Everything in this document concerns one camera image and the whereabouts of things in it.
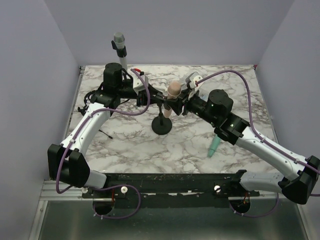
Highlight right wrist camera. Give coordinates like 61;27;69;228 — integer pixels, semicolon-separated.
185;71;203;100

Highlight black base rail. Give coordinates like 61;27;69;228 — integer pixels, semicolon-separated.
82;170;260;199

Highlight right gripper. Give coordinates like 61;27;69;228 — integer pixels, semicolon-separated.
165;87;218;126

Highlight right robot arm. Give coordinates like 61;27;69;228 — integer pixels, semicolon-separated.
166;88;320;205

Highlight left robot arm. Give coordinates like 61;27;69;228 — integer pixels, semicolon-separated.
47;62;166;198

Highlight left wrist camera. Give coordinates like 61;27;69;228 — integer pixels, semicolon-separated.
132;74;149;95

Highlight peach pink microphone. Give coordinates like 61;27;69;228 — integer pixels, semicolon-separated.
163;81;182;119

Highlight black clip microphone stand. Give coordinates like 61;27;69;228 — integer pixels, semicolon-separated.
151;102;173;136

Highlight grey silver microphone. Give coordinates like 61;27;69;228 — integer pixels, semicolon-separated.
111;32;128;70

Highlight mint green microphone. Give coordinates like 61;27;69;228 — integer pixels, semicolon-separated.
207;135;221;158

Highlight clear screw organizer box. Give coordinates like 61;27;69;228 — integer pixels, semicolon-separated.
181;78;207;100

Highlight black round base stand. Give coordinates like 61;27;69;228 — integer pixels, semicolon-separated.
111;40;128;71

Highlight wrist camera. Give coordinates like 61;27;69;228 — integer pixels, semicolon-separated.
185;71;203;100
132;74;149;95

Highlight black shock mount tripod stand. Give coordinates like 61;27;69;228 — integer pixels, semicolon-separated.
77;89;113;140

